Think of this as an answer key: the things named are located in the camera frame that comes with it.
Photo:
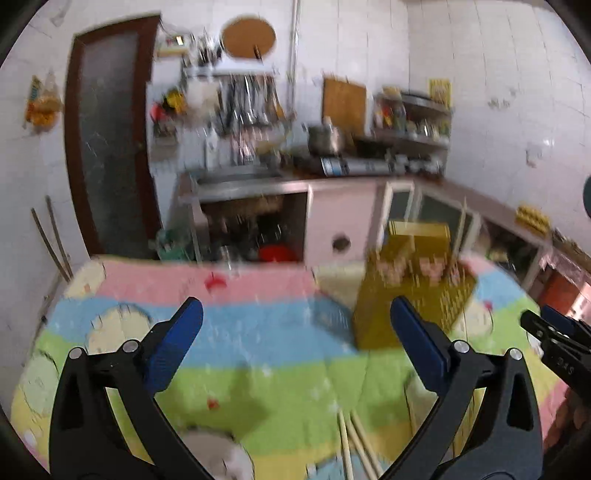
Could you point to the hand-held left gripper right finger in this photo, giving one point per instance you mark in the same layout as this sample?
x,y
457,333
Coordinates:
x,y
420,344

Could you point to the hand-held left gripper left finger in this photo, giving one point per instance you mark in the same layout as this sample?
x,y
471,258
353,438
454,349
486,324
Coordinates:
x,y
178,337

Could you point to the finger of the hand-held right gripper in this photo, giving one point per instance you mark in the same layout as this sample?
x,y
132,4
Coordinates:
x,y
563,350
561,317

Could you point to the yellow utensil holder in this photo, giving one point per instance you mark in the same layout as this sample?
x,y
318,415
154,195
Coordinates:
x,y
415,277

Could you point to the wooden chopstick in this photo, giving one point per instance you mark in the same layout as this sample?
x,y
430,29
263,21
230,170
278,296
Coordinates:
x,y
346,443
364,447

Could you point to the person's right hand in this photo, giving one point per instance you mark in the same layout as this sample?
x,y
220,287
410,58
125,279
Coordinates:
x,y
576,417

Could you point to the orange box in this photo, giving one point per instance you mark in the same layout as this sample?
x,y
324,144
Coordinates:
x,y
565,290

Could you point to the yellow egg carton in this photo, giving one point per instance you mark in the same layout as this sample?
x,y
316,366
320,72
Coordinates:
x,y
533,218

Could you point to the striped printed blanket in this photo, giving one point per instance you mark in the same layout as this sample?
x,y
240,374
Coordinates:
x,y
277,369

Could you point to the dark green round object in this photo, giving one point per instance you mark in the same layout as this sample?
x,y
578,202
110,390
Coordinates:
x,y
587,198

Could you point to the red basin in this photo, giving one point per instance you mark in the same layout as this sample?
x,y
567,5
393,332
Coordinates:
x,y
276,254

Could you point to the kitchen counter cabinet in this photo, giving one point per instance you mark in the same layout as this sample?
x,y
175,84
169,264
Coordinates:
x,y
341,207

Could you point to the thin wooden stick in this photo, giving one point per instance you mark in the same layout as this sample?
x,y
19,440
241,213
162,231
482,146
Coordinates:
x,y
57,235
46,240

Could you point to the steel sink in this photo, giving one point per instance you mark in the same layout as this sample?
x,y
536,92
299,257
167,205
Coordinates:
x,y
240,177

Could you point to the gas stove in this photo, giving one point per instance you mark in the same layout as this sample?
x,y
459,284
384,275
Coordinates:
x,y
346,165

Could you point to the brown glass door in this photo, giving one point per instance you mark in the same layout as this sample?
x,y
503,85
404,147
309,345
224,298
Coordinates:
x,y
111,138

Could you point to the steel cooking pot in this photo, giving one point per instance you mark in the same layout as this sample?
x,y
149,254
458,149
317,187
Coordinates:
x,y
325,138

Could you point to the wooden cutting board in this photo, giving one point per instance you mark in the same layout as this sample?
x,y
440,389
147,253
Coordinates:
x,y
344,104

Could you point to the hanging plastic bag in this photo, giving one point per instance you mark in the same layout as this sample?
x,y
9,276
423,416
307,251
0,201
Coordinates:
x,y
42,106

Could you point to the corner wall shelf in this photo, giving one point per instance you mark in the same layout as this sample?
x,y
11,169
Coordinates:
x,y
415,138

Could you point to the yellow wall poster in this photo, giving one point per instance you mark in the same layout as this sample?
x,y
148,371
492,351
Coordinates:
x,y
439,92

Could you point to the wall utensil rack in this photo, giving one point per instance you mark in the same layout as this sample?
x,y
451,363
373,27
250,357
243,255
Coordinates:
x,y
235,78

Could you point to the wall switch box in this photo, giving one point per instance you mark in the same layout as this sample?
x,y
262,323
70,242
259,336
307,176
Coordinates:
x,y
174,45

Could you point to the white wall pipe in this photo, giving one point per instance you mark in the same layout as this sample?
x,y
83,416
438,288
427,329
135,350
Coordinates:
x,y
294,46

